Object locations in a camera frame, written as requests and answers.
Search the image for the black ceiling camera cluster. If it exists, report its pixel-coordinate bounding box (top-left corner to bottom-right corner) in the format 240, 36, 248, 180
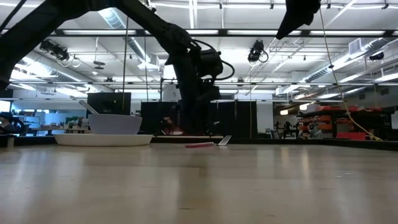
39, 38, 82, 68

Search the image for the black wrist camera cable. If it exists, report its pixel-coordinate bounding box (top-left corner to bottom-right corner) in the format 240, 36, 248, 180
191, 38, 236, 82

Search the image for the overhead light bar frame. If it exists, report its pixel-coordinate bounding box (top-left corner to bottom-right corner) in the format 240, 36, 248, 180
0, 28, 398, 37

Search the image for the metal spoon teal handle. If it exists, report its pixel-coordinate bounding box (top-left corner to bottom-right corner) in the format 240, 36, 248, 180
78, 100, 100, 116

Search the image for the black ceiling camera with cable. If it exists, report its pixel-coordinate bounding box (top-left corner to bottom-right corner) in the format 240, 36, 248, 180
247, 39, 269, 65

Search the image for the white round plate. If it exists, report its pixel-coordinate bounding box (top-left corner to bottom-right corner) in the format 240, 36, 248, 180
53, 133, 155, 147

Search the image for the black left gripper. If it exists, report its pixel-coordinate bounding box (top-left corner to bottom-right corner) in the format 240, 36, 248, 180
164, 45, 223, 136

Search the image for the black corrugated hose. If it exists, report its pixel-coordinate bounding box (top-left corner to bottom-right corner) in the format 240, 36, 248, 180
0, 111, 29, 135

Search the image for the yellow hanging cable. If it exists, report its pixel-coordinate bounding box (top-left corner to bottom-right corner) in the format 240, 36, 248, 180
319, 7, 384, 142

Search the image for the wooden desk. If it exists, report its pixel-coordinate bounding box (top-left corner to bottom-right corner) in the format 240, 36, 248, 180
154, 134, 224, 140

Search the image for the black monitor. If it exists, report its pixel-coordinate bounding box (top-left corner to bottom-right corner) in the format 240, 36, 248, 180
86, 91, 132, 116

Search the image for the person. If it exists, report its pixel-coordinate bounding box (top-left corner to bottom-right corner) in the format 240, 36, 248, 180
281, 120, 292, 138
160, 116, 185, 136

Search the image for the lavender bowl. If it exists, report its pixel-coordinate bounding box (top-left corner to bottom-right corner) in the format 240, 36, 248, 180
87, 113, 144, 136

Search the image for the thin black hanging cable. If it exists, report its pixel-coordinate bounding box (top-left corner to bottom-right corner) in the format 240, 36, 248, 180
121, 17, 131, 114

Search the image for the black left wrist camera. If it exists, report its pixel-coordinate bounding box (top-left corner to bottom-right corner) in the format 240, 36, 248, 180
197, 49, 224, 79

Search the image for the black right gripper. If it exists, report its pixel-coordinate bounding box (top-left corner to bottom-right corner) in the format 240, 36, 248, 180
275, 0, 322, 40

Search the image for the silver ventilation duct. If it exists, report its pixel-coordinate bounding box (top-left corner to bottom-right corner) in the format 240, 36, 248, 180
96, 7, 152, 63

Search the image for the red storage shelf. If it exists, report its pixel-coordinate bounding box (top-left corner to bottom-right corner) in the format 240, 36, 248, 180
297, 105, 393, 141

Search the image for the metal fork pink handle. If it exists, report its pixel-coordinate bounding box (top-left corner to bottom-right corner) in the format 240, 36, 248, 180
184, 134, 233, 149

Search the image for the black partition screen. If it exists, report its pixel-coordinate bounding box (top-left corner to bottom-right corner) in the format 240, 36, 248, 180
140, 100, 259, 139

